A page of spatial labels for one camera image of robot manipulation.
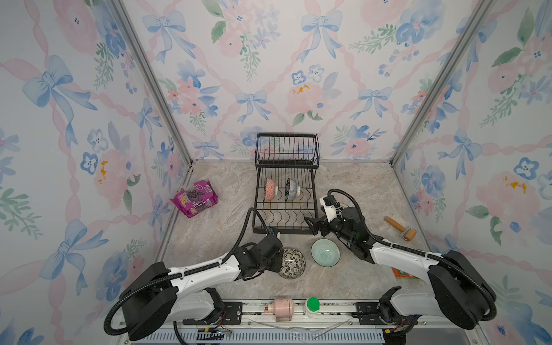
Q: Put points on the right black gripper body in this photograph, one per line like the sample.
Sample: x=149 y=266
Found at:
x=336 y=227

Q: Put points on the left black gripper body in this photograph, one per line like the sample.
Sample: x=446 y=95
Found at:
x=273 y=264

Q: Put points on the grey floral patterned bowl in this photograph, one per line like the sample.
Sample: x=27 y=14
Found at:
x=293 y=264

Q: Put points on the light green bowl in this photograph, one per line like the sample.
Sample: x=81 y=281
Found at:
x=325 y=253

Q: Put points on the dark blue striped bowl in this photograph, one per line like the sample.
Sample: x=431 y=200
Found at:
x=292 y=190

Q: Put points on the red patterned bowl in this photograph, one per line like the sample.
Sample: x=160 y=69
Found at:
x=271 y=190

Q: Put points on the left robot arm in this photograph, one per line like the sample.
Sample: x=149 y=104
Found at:
x=175 y=294

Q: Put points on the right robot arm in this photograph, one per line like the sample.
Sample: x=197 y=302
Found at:
x=456 y=291

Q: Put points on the black two-tier dish rack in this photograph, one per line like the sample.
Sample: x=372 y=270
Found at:
x=281 y=156

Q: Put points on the pink cup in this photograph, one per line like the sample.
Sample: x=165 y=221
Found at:
x=281 y=309

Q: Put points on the wooden roller tool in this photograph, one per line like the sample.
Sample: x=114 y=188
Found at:
x=407 y=233

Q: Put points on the green lid bottle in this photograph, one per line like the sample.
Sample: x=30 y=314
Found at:
x=312 y=307

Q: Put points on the orange food packet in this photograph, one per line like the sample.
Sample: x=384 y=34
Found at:
x=399 y=274

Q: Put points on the purple snack bag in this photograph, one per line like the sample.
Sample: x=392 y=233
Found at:
x=196 y=199

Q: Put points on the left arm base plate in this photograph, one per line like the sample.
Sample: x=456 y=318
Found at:
x=225 y=314

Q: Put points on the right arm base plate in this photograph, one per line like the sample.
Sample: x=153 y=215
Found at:
x=376 y=313

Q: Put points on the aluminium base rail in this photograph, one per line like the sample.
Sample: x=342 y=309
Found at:
x=333 y=324

